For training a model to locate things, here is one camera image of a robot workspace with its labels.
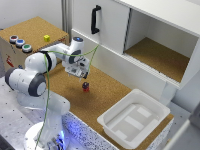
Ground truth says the wooden drawer box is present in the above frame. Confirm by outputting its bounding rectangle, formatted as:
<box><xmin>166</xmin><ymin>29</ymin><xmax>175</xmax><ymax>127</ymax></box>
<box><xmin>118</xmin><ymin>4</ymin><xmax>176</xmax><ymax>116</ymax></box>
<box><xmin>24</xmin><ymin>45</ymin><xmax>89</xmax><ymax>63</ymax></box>
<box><xmin>0</xmin><ymin>16</ymin><xmax>71</xmax><ymax>73</ymax></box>

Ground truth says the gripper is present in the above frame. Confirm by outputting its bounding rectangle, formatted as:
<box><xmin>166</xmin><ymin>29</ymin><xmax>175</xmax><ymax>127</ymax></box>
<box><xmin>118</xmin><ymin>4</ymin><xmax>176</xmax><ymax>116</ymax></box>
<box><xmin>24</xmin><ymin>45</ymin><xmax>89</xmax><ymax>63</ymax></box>
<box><xmin>64</xmin><ymin>55</ymin><xmax>91</xmax><ymax>80</ymax></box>

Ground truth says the pink block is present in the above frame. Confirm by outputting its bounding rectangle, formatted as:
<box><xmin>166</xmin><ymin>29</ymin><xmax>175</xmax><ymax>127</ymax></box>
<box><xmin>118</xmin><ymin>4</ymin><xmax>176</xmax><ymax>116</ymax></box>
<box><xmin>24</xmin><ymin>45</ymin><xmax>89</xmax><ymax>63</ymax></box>
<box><xmin>82</xmin><ymin>85</ymin><xmax>90</xmax><ymax>93</ymax></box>

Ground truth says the yellow block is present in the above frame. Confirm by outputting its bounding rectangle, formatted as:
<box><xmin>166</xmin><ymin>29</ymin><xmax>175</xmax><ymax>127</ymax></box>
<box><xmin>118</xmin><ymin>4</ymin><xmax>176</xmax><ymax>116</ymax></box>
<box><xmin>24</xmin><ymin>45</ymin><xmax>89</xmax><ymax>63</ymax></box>
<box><xmin>43</xmin><ymin>34</ymin><xmax>52</xmax><ymax>43</ymax></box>

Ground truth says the red button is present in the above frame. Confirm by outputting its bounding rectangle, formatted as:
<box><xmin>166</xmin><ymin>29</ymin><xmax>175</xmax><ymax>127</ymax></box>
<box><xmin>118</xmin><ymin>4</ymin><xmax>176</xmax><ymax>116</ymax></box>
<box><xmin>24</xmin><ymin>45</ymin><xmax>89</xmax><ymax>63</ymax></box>
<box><xmin>9</xmin><ymin>34</ymin><xmax>19</xmax><ymax>44</ymax></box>

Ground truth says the black door handle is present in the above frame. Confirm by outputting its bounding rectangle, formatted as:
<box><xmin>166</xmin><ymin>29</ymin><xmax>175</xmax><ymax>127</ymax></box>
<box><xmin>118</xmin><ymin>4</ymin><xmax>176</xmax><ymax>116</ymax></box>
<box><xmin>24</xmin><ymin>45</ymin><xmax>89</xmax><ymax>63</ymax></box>
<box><xmin>90</xmin><ymin>4</ymin><xmax>102</xmax><ymax>35</ymax></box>

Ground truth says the white sliding door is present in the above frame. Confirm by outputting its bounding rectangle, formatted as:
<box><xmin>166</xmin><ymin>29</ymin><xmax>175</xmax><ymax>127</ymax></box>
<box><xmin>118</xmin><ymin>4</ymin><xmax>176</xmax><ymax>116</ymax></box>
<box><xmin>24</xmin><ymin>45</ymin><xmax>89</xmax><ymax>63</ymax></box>
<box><xmin>71</xmin><ymin>0</ymin><xmax>131</xmax><ymax>56</ymax></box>

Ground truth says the white cabinet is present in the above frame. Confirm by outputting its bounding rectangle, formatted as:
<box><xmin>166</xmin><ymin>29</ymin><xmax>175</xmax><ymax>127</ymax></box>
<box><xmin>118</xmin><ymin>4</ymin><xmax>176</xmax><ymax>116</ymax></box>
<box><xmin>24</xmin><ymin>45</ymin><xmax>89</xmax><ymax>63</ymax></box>
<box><xmin>71</xmin><ymin>0</ymin><xmax>200</xmax><ymax>108</ymax></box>

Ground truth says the green button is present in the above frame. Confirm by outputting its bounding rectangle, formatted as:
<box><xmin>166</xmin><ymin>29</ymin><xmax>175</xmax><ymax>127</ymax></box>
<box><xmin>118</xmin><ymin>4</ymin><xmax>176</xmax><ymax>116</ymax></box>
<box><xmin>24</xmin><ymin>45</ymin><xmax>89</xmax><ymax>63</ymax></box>
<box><xmin>21</xmin><ymin>43</ymin><xmax>33</xmax><ymax>54</ymax></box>

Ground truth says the white plastic box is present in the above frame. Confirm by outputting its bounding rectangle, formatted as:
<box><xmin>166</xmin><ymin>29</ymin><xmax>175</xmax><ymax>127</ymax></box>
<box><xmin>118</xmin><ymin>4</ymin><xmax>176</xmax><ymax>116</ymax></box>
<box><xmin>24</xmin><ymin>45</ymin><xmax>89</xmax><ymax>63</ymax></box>
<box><xmin>96</xmin><ymin>88</ymin><xmax>172</xmax><ymax>150</ymax></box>

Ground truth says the green cable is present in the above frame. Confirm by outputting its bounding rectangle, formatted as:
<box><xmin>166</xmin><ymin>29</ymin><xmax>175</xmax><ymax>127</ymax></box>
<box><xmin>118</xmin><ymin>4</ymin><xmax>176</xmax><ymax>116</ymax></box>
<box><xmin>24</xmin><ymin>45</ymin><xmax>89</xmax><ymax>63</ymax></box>
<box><xmin>34</xmin><ymin>44</ymin><xmax>100</xmax><ymax>150</ymax></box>

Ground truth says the blue button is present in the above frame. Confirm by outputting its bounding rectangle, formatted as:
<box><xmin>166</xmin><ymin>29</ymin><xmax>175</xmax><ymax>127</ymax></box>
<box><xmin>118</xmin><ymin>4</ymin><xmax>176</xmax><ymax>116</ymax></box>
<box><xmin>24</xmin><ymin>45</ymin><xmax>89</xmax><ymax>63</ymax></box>
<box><xmin>15</xmin><ymin>38</ymin><xmax>26</xmax><ymax>48</ymax></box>

